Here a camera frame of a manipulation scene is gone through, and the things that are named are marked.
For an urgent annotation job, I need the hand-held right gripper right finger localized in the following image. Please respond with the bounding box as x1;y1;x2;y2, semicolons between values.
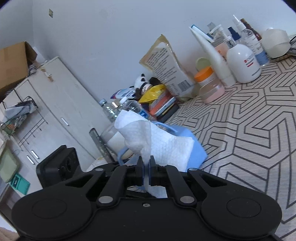
148;155;229;207

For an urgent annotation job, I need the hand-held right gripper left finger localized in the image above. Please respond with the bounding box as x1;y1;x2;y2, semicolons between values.
65;156;145;208

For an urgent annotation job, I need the white paper towel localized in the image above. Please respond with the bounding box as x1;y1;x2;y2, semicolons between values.
114;110;195;198

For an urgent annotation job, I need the blue plastic container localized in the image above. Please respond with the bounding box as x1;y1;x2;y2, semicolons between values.
117;123;208;173

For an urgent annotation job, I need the round green lid container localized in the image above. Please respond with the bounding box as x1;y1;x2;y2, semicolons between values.
195;57;211;71

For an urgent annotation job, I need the white round container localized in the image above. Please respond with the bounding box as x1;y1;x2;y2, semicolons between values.
262;28;291;58

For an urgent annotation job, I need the teal box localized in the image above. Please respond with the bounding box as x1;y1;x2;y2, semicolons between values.
10;174;30;195

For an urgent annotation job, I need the pale green tray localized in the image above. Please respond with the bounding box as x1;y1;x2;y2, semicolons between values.
0;147;20;183

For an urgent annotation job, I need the flat black box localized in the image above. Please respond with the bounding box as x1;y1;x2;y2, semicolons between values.
158;102;179;123

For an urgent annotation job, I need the water bottle with blue label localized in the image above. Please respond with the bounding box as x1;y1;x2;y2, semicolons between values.
119;97;151;121

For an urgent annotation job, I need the white cabinet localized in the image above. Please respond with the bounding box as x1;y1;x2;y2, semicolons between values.
0;57;111;209

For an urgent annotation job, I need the clear bottle with grey cap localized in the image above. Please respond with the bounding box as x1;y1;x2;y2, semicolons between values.
99;98;119;122

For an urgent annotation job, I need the orange packet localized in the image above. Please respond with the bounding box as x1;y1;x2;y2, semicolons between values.
149;91;173;114

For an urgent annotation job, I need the yellow packet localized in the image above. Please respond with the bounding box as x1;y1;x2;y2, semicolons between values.
138;84;167;103

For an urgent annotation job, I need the white and blue tube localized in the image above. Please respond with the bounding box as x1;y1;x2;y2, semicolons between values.
110;88;137;99

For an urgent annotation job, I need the panda plush toy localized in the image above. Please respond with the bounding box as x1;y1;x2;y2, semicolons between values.
134;74;149;90

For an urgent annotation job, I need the pink compact case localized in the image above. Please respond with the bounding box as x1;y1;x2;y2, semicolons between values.
199;80;226;104

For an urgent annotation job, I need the large beige snack bag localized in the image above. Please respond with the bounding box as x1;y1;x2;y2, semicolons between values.
139;34;197;98

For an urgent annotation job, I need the geometric patterned tablecloth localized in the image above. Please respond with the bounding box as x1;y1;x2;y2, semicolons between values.
159;54;296;239

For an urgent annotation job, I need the jar with orange lid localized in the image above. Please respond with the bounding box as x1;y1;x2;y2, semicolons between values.
194;66;215;90

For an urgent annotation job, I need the cardboard box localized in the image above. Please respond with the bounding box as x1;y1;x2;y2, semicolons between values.
0;42;37;98

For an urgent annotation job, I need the tall white cosmetic tube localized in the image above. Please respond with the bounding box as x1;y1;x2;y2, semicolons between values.
188;25;236;87

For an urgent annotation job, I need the pink bottle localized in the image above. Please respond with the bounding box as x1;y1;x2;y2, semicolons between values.
213;40;228;61

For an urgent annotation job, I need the white pump bottle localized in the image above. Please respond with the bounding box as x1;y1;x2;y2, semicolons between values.
214;24;262;84

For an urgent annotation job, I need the blue cap spray bottle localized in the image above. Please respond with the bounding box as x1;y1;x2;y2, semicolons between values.
228;27;241;44

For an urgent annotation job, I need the clear spray bottle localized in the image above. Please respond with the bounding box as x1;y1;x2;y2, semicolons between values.
232;14;270;67

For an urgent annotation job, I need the brown glass bottle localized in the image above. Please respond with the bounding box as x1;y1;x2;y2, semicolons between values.
240;19;262;41

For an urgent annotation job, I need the black wire rack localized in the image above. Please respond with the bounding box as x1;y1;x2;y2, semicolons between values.
0;96;49;151

